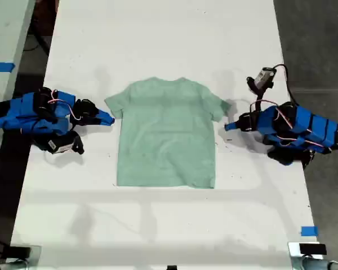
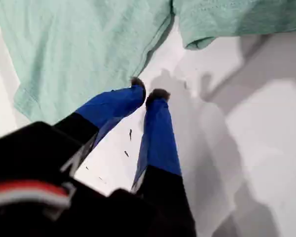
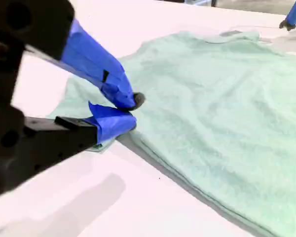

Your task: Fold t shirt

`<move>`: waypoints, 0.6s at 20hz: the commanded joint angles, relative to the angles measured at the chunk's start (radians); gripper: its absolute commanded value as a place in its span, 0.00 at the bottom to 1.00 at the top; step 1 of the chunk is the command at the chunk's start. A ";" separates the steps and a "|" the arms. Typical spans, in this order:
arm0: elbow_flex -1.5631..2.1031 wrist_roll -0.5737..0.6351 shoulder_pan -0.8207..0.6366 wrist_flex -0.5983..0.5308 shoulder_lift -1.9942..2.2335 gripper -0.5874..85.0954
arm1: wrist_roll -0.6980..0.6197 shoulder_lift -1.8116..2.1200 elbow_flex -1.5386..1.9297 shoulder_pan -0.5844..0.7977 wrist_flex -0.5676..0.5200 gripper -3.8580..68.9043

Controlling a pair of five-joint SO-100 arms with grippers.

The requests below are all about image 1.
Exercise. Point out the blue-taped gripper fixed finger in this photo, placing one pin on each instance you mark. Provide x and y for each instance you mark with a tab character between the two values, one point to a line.
234	123
104	115

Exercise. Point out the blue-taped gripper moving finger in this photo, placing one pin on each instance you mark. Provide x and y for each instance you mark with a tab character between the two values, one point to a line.
100	122
234	128

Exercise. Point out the pale green T-shirt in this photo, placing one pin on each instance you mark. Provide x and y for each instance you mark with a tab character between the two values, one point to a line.
166	135

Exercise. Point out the blue and black robot arm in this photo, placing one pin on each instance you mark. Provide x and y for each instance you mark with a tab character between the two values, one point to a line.
304	129
31	118

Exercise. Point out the long blue tape strip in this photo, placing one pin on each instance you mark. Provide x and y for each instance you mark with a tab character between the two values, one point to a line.
1	67

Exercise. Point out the white side table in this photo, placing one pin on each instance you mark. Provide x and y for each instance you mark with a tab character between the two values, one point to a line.
5	36

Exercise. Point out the square blue tape piece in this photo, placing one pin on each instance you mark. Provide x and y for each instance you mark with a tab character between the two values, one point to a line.
310	231

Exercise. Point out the white mounting plate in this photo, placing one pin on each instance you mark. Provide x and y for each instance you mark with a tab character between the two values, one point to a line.
293	250

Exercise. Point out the small black box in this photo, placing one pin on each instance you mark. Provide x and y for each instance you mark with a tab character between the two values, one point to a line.
312	249
19	251

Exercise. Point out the grey metal pipe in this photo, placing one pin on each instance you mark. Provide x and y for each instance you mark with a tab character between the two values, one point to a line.
324	264
5	265

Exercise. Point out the short black camera stalk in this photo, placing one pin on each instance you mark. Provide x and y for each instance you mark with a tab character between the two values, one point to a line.
259	98
73	130

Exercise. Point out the black camera box with label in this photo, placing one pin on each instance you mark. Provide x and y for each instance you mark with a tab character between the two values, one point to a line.
263	77
62	144

